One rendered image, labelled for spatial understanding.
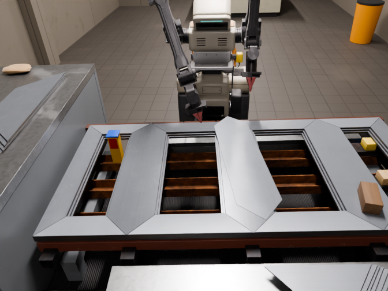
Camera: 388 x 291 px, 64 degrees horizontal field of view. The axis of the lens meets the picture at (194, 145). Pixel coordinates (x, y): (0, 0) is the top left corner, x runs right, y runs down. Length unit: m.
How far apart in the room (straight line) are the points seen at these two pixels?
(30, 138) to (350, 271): 1.26
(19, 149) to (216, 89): 1.21
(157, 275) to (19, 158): 0.65
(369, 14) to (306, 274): 5.08
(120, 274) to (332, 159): 1.00
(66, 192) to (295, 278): 0.93
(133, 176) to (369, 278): 0.94
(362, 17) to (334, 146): 4.42
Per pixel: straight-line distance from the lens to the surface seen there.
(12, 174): 1.24
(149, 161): 1.45
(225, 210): 1.21
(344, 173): 1.47
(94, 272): 1.47
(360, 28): 5.94
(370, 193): 1.33
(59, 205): 1.36
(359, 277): 1.20
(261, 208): 1.22
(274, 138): 1.89
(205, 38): 1.92
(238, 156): 1.45
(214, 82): 2.04
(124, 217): 1.22
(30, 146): 1.35
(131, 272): 1.19
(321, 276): 1.16
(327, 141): 1.64
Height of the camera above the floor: 1.73
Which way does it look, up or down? 36 degrees down
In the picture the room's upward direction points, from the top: 3 degrees counter-clockwise
